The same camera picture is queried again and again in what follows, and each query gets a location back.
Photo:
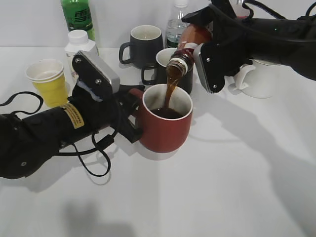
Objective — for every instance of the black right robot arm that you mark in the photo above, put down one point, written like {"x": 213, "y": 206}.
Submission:
{"x": 282, "y": 41}

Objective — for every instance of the green soda bottle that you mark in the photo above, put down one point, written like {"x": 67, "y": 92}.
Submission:
{"x": 78, "y": 16}

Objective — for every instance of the cola bottle red label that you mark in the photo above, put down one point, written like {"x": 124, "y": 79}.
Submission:
{"x": 239, "y": 10}

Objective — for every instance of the dark grey mug rear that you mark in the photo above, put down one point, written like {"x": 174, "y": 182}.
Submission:
{"x": 145, "y": 42}

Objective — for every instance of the white ceramic mug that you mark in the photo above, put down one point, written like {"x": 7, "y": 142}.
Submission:
{"x": 257, "y": 80}

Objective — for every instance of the yellow paper cup stack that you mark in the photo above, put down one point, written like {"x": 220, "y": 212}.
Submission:
{"x": 47, "y": 76}

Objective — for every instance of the red ceramic mug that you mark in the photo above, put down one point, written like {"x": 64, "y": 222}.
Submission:
{"x": 162, "y": 137}

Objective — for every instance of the black mug behind bottle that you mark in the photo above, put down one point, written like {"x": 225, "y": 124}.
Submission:
{"x": 160, "y": 77}

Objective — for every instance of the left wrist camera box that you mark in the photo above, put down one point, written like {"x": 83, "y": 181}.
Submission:
{"x": 95, "y": 76}

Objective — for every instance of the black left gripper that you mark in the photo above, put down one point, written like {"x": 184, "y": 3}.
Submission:
{"x": 113, "y": 112}

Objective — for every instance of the clear water bottle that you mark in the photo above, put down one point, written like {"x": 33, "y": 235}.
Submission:
{"x": 175, "y": 26}

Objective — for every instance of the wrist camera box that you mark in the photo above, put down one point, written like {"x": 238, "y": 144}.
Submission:
{"x": 95, "y": 76}
{"x": 209, "y": 64}

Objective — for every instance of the brown Nescafe coffee bottle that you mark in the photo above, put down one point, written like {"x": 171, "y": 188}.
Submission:
{"x": 192, "y": 36}

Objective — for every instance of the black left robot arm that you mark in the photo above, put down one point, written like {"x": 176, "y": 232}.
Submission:
{"x": 26, "y": 144}

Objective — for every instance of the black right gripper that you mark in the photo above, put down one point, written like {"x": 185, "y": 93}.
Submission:
{"x": 228, "y": 35}

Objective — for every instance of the white yogurt drink bottle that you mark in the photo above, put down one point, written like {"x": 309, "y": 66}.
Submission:
{"x": 78, "y": 40}

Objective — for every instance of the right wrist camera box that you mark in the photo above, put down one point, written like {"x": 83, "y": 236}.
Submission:
{"x": 209, "y": 64}

